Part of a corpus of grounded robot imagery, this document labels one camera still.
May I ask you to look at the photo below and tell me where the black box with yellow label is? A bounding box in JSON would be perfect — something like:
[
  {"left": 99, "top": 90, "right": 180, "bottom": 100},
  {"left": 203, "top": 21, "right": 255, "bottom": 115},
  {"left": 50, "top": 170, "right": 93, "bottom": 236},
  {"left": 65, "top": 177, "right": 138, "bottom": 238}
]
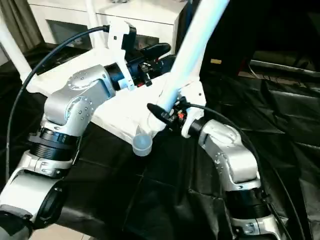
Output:
[{"left": 176, "top": 0, "right": 257, "bottom": 78}]

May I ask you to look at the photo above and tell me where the black work mat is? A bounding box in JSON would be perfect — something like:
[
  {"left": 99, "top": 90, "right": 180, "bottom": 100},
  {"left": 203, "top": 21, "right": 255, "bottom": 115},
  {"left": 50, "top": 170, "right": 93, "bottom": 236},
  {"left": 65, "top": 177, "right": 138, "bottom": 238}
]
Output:
[{"left": 0, "top": 42, "right": 320, "bottom": 240}]

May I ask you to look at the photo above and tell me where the dark metal rail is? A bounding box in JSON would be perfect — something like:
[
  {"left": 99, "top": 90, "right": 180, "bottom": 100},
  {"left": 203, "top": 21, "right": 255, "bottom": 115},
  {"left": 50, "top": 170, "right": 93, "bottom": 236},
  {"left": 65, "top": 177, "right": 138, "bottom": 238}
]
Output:
[{"left": 249, "top": 59, "right": 320, "bottom": 76}]

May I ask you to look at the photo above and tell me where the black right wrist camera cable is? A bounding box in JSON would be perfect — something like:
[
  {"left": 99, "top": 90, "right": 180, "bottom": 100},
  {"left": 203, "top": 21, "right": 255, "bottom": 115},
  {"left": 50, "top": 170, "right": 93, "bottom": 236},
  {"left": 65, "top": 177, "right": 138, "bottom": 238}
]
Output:
[{"left": 181, "top": 98, "right": 295, "bottom": 240}]

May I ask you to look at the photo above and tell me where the grey curtain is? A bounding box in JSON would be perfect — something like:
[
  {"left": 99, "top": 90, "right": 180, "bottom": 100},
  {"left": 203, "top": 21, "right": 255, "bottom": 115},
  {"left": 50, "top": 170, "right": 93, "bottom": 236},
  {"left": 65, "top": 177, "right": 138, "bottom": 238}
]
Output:
[{"left": 0, "top": 0, "right": 45, "bottom": 52}]

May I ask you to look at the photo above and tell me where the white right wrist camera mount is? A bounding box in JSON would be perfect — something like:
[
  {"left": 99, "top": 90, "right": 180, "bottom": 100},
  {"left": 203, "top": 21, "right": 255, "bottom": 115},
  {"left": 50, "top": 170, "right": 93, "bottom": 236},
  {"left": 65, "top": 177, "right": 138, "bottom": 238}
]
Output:
[{"left": 174, "top": 81, "right": 207, "bottom": 139}]

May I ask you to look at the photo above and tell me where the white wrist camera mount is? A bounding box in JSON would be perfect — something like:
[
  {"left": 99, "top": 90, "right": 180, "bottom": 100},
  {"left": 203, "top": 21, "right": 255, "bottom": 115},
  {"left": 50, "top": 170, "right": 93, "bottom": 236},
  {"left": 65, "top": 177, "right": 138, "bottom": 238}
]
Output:
[
  {"left": 174, "top": 81, "right": 207, "bottom": 139},
  {"left": 103, "top": 20, "right": 138, "bottom": 91}
]

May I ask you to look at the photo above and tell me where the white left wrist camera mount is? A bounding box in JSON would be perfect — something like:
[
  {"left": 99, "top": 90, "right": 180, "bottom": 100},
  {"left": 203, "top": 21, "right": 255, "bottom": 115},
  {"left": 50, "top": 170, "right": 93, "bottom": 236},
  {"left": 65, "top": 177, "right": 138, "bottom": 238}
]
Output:
[{"left": 103, "top": 20, "right": 138, "bottom": 91}]

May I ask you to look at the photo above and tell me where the white plastic table leg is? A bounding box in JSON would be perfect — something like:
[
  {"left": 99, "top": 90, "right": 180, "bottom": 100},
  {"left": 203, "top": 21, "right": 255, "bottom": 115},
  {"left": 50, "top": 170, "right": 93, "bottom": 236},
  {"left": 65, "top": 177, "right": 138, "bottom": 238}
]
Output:
[
  {"left": 86, "top": 0, "right": 107, "bottom": 50},
  {"left": 0, "top": 21, "right": 33, "bottom": 77},
  {"left": 155, "top": 0, "right": 231, "bottom": 114}
]

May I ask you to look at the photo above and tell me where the white glass-door cabinet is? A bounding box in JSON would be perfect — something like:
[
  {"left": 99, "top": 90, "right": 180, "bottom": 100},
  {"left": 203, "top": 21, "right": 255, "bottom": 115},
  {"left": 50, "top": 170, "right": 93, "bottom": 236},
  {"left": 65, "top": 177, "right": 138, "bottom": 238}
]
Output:
[{"left": 26, "top": 0, "right": 182, "bottom": 60}]

